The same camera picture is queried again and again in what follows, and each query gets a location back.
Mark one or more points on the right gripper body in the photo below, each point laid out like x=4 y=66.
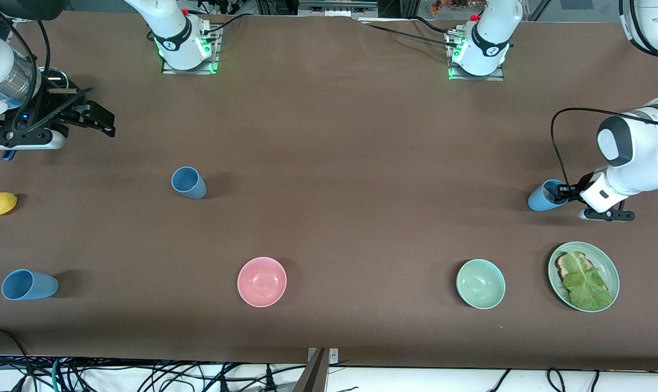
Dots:
x=58 y=102

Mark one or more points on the yellow lemon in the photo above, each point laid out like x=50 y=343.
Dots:
x=0 y=203

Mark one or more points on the green lettuce leaf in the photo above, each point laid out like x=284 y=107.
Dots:
x=587 y=288

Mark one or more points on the light green plate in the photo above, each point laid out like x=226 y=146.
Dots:
x=612 y=272

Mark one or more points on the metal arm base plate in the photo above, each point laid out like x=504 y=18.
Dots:
x=475 y=78
x=198 y=71

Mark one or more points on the brown bread slice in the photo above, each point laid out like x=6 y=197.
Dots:
x=564 y=264

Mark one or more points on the glass lid blue knob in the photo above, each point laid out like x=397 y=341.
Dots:
x=54 y=79

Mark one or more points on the dark blue saucepan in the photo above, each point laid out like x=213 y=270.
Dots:
x=7 y=156

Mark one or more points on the metal table edge bracket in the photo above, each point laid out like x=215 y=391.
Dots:
x=334 y=356

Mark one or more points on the light green bowl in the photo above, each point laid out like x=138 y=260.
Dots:
x=480 y=283

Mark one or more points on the blue cup with white filling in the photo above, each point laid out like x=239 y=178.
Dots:
x=538 y=200

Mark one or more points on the dark support beam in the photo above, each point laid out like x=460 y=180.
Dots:
x=315 y=375

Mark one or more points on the pink bowl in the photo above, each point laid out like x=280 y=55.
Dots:
x=262 y=282

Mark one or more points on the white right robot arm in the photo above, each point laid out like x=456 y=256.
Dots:
x=173 y=38

